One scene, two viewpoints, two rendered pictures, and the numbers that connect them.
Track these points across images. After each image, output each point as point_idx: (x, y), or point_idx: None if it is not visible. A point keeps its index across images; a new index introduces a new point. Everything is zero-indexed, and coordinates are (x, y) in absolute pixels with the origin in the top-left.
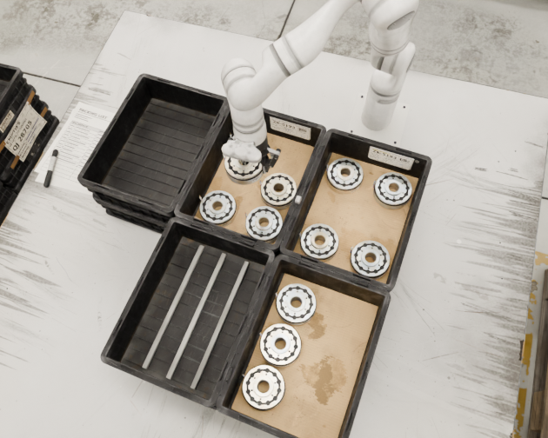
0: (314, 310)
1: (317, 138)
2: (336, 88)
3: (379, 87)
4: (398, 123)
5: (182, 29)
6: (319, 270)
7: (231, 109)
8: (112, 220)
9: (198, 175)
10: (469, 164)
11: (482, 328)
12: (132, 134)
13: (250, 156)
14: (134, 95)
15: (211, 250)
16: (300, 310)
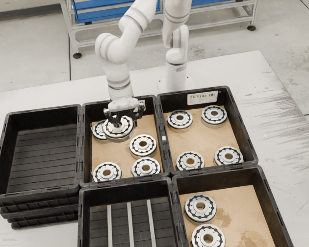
0: (216, 205)
1: (150, 106)
2: (138, 87)
3: (174, 59)
4: (190, 86)
5: (15, 94)
6: (206, 173)
7: (108, 73)
8: (20, 233)
9: (84, 155)
10: (241, 95)
11: None
12: (14, 159)
13: (131, 103)
14: (7, 128)
15: (117, 206)
16: (207, 209)
